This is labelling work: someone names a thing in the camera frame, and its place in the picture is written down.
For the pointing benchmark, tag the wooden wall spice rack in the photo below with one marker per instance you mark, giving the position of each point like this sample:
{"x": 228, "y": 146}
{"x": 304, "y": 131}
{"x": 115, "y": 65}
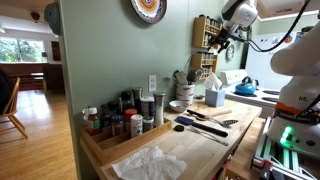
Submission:
{"x": 200, "y": 61}
{"x": 200, "y": 33}

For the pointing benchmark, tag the wooden chair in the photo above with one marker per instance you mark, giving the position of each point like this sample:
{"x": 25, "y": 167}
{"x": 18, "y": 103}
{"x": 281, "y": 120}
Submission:
{"x": 13, "y": 110}

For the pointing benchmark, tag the white spice shaker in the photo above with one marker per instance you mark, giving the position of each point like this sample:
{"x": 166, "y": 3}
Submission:
{"x": 136, "y": 126}

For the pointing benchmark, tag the small black lid jar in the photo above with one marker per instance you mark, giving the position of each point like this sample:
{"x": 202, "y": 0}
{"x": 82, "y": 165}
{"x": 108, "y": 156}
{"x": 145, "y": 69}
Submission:
{"x": 148, "y": 124}

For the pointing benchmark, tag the dark spice bottle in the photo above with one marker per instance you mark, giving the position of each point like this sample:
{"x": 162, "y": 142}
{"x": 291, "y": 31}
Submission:
{"x": 105, "y": 118}

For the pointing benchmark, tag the blue lid spice jar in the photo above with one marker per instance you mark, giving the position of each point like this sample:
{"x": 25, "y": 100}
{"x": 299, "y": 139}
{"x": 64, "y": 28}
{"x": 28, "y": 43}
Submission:
{"x": 117, "y": 126}

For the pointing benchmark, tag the small white bowl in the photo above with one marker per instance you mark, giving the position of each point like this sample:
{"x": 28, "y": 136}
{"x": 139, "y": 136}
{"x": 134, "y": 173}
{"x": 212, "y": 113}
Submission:
{"x": 178, "y": 106}

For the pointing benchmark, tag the small dark dish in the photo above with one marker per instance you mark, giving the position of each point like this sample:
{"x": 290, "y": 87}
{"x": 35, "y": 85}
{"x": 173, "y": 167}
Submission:
{"x": 200, "y": 97}

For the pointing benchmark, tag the white fridge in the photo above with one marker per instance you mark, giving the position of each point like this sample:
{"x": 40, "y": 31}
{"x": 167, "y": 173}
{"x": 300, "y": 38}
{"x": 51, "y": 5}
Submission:
{"x": 260, "y": 70}

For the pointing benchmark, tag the black plastic spoon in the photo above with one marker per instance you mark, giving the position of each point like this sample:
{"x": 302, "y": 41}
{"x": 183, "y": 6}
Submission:
{"x": 191, "y": 76}

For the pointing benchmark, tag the red lid spice jar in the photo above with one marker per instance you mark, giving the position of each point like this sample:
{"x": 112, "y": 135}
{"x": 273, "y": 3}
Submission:
{"x": 130, "y": 115}

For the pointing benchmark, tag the small patterned wall plate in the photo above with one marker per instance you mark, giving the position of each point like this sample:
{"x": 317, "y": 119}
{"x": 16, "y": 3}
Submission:
{"x": 230, "y": 52}

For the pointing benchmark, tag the blue and black spatula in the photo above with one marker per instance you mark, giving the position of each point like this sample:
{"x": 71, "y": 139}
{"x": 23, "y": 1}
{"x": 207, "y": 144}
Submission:
{"x": 200, "y": 126}

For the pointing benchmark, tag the wooden bench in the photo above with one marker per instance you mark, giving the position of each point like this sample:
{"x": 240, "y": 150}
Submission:
{"x": 26, "y": 80}

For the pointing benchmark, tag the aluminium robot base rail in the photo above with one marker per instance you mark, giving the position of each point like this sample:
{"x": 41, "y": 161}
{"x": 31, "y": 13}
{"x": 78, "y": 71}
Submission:
{"x": 286, "y": 160}

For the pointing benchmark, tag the crumpled white paper towel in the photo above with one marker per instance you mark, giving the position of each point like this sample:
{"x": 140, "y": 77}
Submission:
{"x": 150, "y": 165}

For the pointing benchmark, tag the large silver lid jar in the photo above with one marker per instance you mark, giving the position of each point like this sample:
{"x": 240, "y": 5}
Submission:
{"x": 147, "y": 106}

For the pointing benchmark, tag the dark green wall mask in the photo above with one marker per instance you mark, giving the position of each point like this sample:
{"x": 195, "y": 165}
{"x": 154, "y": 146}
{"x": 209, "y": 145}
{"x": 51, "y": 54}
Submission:
{"x": 52, "y": 18}

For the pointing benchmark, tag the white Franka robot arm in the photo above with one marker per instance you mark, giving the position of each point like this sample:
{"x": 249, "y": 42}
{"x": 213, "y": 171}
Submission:
{"x": 296, "y": 90}

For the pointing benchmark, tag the blue kettle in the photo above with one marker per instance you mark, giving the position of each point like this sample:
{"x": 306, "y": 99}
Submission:
{"x": 245, "y": 88}

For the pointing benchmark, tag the wooden spice tray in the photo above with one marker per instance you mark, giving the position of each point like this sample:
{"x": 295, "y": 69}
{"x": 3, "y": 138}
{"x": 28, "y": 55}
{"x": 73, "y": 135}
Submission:
{"x": 110, "y": 146}

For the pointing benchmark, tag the black pepper grinder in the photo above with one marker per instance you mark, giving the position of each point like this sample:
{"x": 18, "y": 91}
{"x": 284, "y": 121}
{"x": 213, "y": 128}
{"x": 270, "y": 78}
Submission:
{"x": 137, "y": 98}

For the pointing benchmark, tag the round black cap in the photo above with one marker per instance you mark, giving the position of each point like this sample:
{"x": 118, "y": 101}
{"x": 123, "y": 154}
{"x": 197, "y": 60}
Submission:
{"x": 179, "y": 128}

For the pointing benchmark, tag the blue tissue box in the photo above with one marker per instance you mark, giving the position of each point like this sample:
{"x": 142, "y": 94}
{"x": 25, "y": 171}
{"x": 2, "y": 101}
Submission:
{"x": 215, "y": 97}

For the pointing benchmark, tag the tall steel pepper mill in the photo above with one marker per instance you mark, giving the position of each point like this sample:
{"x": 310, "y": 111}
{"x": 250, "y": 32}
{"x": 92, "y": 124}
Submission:
{"x": 159, "y": 110}

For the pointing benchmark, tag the small clear bottle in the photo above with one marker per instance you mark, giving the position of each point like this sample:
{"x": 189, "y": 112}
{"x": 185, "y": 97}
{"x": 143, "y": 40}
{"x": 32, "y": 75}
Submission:
{"x": 85, "y": 116}

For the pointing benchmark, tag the white cap sauce bottle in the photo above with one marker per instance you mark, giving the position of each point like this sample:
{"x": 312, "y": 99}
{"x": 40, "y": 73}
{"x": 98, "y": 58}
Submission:
{"x": 94, "y": 121}

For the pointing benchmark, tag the dark glass jar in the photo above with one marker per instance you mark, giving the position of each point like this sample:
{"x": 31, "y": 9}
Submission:
{"x": 126, "y": 99}

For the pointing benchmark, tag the person in dark clothes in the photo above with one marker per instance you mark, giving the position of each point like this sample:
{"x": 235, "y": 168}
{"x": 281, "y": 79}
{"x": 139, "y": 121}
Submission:
{"x": 4, "y": 93}

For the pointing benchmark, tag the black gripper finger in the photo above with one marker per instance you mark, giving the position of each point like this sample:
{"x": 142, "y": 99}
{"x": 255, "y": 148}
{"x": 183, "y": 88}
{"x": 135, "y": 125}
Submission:
{"x": 214, "y": 43}
{"x": 222, "y": 47}

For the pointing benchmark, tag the white wall outlet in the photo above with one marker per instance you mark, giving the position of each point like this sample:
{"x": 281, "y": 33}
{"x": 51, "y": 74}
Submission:
{"x": 152, "y": 83}

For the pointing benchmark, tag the white tissue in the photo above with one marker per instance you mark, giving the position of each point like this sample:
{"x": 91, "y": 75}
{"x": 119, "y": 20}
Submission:
{"x": 212, "y": 81}

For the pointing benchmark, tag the beige range hood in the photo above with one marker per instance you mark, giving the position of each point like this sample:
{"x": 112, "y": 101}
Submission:
{"x": 283, "y": 8}

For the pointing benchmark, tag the white chili print utensil crock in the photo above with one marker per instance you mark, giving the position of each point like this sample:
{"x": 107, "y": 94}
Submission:
{"x": 185, "y": 93}

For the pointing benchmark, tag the metal ladle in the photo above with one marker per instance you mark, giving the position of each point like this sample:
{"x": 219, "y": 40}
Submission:
{"x": 199, "y": 74}

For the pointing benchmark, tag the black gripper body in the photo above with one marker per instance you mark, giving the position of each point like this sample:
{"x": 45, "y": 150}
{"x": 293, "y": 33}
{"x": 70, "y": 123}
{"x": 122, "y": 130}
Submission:
{"x": 224, "y": 36}

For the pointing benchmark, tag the white stove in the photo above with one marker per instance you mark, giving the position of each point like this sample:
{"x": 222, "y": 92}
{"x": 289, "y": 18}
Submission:
{"x": 253, "y": 98}

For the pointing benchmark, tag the colourful decorative wall plate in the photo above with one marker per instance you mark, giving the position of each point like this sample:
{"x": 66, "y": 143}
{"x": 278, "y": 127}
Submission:
{"x": 151, "y": 8}

